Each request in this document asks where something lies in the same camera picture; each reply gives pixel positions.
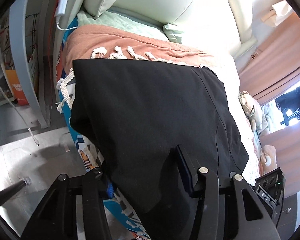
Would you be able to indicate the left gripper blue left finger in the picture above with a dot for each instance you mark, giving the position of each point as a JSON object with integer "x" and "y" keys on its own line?
{"x": 109, "y": 189}

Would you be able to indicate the right pink curtain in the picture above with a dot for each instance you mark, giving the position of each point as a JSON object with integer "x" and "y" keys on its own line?
{"x": 287, "y": 144}

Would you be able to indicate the pink curtain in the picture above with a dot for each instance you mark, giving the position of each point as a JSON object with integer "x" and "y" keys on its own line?
{"x": 287, "y": 144}
{"x": 276, "y": 66}

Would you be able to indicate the large black shirt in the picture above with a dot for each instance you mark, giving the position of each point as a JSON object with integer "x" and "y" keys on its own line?
{"x": 135, "y": 112}

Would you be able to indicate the white pillow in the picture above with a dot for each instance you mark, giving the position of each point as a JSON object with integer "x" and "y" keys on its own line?
{"x": 174, "y": 33}

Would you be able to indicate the orange paper bag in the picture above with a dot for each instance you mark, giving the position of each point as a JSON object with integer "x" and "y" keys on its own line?
{"x": 16, "y": 87}

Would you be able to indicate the beige plush seal toy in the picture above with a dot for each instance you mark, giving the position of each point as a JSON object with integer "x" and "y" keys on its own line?
{"x": 254, "y": 113}

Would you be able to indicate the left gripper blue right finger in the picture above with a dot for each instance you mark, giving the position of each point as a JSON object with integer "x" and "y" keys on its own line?
{"x": 187, "y": 171}

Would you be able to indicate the cream padded headboard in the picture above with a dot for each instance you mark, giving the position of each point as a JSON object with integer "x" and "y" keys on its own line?
{"x": 222, "y": 25}

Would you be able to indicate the left pink curtain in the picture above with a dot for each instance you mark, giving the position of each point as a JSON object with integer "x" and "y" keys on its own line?
{"x": 276, "y": 66}

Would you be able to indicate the hanging black coat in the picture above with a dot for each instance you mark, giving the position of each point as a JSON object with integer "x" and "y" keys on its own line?
{"x": 289, "y": 100}

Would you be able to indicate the peach cartoon pillow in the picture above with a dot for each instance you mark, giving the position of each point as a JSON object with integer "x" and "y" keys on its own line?
{"x": 268, "y": 161}

